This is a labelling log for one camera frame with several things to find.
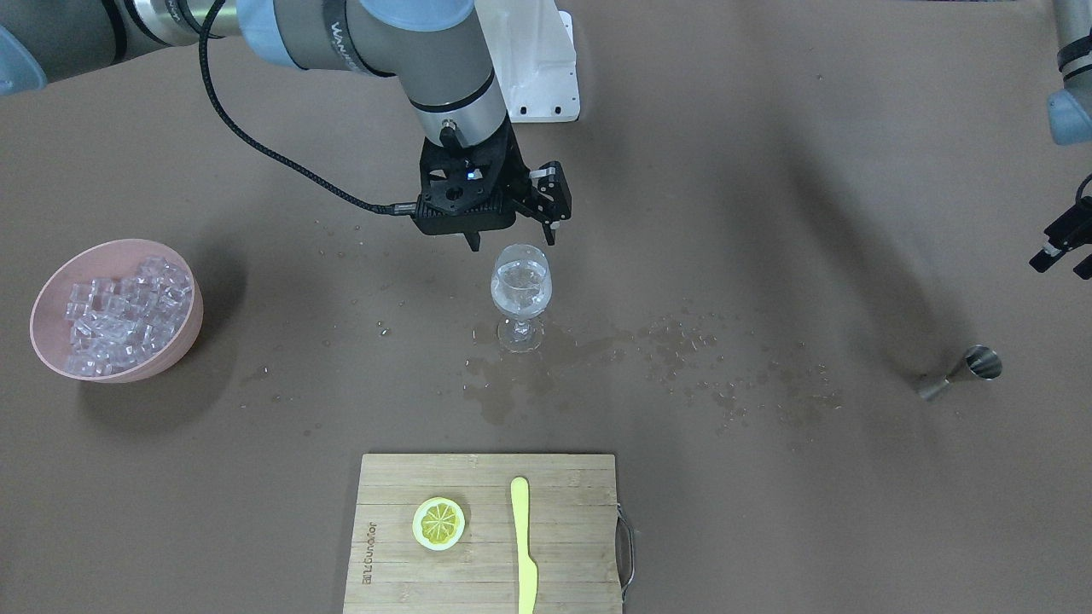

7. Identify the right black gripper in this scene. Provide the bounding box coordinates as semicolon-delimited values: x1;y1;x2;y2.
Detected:
417;118;572;252

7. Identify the steel jigger cup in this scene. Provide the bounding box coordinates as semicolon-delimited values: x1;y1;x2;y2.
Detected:
914;345;1002;402

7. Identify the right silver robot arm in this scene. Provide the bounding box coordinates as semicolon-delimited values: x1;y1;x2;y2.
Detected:
1;1;581;250

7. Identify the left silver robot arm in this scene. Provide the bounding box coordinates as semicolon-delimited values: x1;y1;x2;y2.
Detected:
1048;1;1091;145

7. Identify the clear wine glass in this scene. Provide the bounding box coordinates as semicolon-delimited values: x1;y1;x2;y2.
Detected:
491;244;553;353

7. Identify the pink bowl of ice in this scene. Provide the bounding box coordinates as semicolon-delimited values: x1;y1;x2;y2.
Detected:
29;240;204;383

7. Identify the yellow plastic knife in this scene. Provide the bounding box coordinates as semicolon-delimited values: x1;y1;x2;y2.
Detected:
510;477;539;613

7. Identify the bamboo cutting board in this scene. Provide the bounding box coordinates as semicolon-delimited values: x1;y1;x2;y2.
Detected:
342;452;631;613

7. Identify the yellow lemon slice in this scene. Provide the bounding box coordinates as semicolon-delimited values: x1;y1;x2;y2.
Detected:
412;497;467;552

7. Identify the white camera pillar base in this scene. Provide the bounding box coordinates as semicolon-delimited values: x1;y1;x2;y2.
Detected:
477;1;581;123

